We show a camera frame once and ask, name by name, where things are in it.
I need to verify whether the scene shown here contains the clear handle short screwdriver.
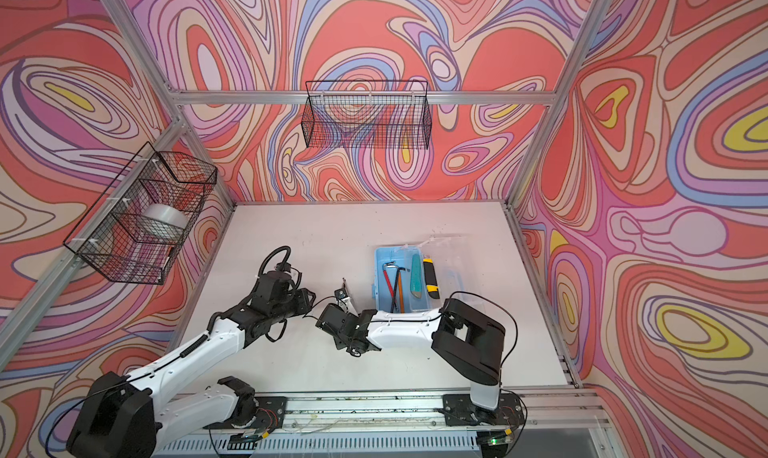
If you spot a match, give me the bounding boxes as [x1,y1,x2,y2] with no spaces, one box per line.
[341,278,358,315]

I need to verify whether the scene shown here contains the orange hex key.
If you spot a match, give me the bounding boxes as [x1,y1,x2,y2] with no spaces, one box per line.
[394,268,405,313]

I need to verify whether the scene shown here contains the red hex key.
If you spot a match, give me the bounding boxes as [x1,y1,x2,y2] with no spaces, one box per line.
[383,262,395,298]

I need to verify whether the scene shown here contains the blue plastic tool box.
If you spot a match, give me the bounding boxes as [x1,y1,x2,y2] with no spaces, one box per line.
[373,235,486,315]

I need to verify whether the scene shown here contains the teal utility knife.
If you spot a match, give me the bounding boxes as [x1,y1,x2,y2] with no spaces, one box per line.
[409,252,423,299]

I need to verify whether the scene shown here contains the yellow black utility knife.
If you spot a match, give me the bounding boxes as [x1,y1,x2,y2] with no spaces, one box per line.
[422,258,440,300]

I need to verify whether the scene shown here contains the black hex key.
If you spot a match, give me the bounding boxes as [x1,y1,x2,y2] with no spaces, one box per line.
[383,263,408,313]

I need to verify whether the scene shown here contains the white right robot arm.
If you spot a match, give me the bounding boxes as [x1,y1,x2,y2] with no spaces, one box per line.
[316,298,506,412]

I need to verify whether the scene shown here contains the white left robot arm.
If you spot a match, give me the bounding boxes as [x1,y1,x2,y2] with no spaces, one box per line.
[65,271,316,457]

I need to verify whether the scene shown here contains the grey tape roll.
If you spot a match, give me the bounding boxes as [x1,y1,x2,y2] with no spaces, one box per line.
[139,203,189,244]

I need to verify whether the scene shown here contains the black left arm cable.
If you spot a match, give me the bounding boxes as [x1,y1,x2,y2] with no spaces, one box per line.
[257,245,301,279]

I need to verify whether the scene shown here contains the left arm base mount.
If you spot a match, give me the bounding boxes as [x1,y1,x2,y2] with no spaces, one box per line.
[204,395,288,432]

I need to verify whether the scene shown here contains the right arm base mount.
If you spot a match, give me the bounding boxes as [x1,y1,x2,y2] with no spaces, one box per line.
[436,391,527,430]

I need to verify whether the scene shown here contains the black wire basket left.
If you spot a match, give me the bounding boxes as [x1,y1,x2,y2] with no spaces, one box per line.
[63,142,218,285]

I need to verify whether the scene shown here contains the black wire basket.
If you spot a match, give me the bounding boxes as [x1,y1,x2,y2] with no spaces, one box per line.
[63,142,218,285]
[301,79,433,150]

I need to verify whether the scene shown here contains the black wire basket back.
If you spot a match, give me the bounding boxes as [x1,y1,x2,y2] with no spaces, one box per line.
[301,79,433,150]

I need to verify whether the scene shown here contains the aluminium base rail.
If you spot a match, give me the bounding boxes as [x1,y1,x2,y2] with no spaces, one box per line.
[154,389,627,457]

